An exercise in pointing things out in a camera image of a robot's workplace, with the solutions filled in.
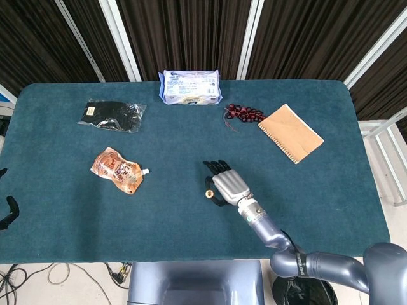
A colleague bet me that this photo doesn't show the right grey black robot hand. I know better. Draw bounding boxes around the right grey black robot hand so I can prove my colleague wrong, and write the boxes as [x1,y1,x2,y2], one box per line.
[202,159,252,207]

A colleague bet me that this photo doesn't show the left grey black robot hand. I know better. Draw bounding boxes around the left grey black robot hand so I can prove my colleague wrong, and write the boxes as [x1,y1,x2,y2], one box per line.
[0,167,20,231]

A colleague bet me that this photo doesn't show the dark red grape bunch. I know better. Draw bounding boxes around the dark red grape bunch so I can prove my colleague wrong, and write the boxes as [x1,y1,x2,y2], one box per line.
[223,104,267,133]

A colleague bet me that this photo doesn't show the tan spiral notebook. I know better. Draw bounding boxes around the tan spiral notebook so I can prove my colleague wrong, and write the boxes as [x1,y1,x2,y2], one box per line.
[257,104,325,165]

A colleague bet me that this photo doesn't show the teal tablecloth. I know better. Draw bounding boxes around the teal tablecloth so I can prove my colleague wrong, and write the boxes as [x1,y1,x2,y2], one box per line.
[0,79,391,264]

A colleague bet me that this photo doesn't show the blue-grey robot torso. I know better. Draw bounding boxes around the blue-grey robot torso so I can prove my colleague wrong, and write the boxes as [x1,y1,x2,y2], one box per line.
[127,259,265,305]

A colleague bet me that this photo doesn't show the white purple tissue pack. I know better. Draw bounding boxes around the white purple tissue pack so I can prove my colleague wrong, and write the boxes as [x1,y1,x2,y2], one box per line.
[158,69,223,105]

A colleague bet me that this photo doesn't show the orange spout pouch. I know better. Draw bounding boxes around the orange spout pouch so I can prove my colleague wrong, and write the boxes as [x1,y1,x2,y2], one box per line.
[90,146,151,196]

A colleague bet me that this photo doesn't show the white panel with blue edge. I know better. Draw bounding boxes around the white panel with blue edge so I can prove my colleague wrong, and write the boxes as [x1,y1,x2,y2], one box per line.
[0,83,17,111]

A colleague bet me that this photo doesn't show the black power strip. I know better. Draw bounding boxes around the black power strip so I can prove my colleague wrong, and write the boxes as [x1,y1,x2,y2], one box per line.
[106,262,133,290]

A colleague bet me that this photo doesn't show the black trash bag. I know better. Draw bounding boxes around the black trash bag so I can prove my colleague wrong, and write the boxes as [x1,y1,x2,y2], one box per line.
[272,275,338,305]

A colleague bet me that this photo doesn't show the black gloves in plastic bag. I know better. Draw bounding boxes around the black gloves in plastic bag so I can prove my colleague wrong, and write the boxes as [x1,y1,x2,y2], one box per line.
[76,98,147,133]

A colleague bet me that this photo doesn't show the white metal rack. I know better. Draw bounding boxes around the white metal rack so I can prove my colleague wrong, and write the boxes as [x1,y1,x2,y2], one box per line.
[357,106,407,207]

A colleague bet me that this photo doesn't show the dark brown pleated curtain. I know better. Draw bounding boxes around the dark brown pleated curtain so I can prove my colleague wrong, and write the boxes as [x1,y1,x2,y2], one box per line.
[0,0,407,120]

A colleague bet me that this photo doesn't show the black floor cable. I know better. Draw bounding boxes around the black floor cable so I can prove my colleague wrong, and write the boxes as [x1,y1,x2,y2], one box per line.
[0,262,29,305]

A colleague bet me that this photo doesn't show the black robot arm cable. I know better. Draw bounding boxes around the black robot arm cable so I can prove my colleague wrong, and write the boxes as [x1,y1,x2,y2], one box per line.
[282,231,303,255]

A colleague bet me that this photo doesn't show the grey floor cable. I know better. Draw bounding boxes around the grey floor cable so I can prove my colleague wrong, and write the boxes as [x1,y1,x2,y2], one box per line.
[47,262,112,305]

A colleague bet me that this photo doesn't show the thin white frame post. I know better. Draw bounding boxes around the thin white frame post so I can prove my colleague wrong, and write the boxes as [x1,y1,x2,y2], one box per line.
[53,0,106,83]

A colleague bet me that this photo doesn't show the wide white frame post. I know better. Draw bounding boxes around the wide white frame post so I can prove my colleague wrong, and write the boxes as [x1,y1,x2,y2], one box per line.
[98,0,142,83]

